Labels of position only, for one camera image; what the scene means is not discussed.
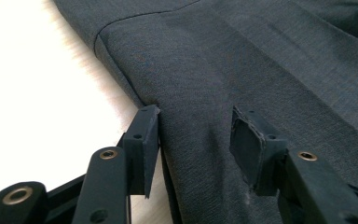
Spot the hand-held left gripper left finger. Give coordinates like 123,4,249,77
122,104,161,199

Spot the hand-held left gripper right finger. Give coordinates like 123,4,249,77
228,105,290,198

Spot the dark grey garment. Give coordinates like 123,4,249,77
52,0,358,224

